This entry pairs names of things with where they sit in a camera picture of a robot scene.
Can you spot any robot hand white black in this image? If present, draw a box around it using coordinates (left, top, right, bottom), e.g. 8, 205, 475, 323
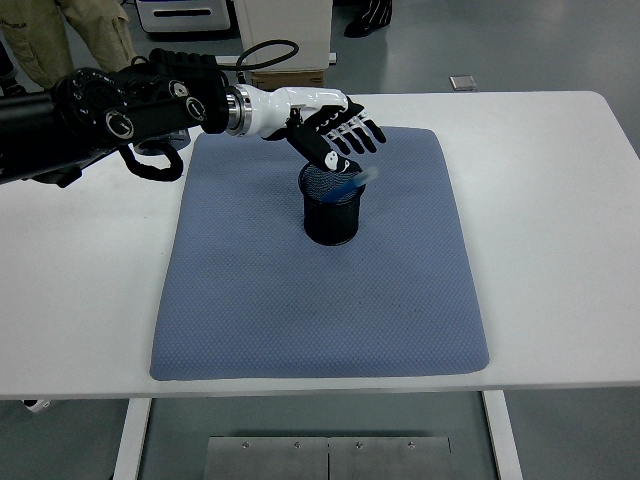
245, 85, 388, 175

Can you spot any blue marker pen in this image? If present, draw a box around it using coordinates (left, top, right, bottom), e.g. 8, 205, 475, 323
321, 167, 382, 204

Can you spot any black mesh pen holder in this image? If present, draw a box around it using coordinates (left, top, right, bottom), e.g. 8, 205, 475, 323
297, 160, 367, 247

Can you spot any brown cardboard box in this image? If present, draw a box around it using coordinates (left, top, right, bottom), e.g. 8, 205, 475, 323
250, 69, 327, 93

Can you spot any person in black striped trousers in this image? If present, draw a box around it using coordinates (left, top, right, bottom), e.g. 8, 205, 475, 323
343, 0, 395, 39

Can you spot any white appliance with dark slot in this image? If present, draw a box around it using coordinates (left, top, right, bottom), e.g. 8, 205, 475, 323
134, 0, 239, 34

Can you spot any blue-grey textured mat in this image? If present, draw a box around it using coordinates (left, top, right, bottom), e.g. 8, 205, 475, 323
149, 127, 492, 383

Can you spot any person in beige trousers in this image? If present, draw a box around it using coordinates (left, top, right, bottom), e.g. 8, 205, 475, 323
0, 0, 137, 92

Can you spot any person with black shoe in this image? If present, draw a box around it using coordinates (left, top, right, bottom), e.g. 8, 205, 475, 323
0, 42, 27, 97

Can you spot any grey metal plate with screws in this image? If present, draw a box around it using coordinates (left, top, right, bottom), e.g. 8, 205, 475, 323
328, 436, 452, 480
203, 436, 330, 480

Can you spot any white table leg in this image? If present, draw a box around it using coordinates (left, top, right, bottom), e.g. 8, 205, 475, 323
110, 397, 153, 480
481, 390, 524, 480

